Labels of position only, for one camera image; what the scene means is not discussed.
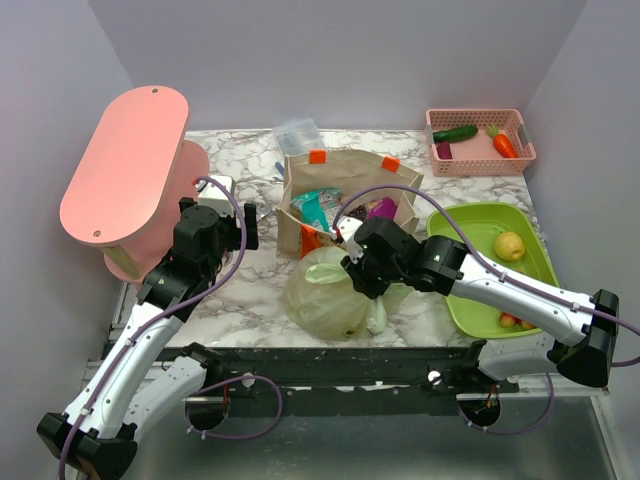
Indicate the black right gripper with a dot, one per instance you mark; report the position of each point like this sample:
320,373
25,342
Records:
370,289

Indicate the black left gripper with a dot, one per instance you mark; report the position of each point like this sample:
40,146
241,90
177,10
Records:
250,211

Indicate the purple snack packet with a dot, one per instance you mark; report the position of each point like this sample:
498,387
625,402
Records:
383,207

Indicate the green white candy packet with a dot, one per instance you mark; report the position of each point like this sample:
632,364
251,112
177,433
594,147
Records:
317,208

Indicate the pale green plastic grocery bag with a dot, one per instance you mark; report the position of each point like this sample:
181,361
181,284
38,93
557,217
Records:
320,298

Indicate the beige tote bag orange handles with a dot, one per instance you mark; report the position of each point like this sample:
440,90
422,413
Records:
348,170

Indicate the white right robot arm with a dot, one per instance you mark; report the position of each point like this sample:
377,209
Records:
578,331

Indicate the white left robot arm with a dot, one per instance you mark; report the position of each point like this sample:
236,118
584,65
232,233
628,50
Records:
99,432

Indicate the small silver scissors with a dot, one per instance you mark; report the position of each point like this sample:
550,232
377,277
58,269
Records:
263,212

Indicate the clear plastic box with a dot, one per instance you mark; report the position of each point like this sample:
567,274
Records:
298,137

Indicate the green plastic tray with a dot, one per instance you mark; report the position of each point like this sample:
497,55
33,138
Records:
482,223

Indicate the yellow pear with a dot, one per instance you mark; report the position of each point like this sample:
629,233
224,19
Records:
509,246

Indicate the pink two-tier shelf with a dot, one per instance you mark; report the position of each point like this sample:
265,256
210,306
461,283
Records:
123,198

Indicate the pink perforated basket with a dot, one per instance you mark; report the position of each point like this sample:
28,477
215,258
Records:
477,156

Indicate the red strawberry cluster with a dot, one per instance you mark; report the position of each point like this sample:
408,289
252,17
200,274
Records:
509,321

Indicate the green cucumber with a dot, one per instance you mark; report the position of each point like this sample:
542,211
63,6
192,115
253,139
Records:
455,135

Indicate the orange carrot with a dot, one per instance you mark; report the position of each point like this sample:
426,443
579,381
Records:
501,142

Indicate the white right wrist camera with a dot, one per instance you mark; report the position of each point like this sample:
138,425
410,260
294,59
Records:
347,228

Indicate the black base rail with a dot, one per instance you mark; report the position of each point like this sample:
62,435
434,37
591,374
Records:
330,382

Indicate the aluminium frame extrusion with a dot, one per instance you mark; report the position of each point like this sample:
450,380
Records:
538,386

